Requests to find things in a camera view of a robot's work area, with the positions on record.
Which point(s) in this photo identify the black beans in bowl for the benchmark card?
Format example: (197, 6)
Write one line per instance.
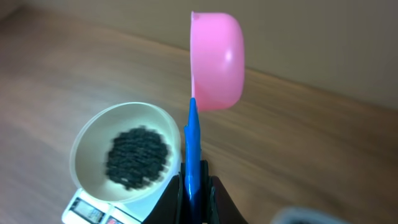
(137, 158)

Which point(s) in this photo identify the pink scoop blue handle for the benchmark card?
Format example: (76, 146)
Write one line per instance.
(217, 79)

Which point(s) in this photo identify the white digital kitchen scale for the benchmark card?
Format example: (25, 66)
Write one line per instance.
(83, 209)

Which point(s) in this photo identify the clear plastic container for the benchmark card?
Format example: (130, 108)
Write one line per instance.
(302, 215)

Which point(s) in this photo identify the white round bowl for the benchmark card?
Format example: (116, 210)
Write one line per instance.
(89, 151)

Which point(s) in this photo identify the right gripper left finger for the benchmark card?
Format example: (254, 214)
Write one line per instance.
(169, 209)

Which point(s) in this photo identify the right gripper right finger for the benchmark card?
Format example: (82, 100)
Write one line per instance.
(217, 207)

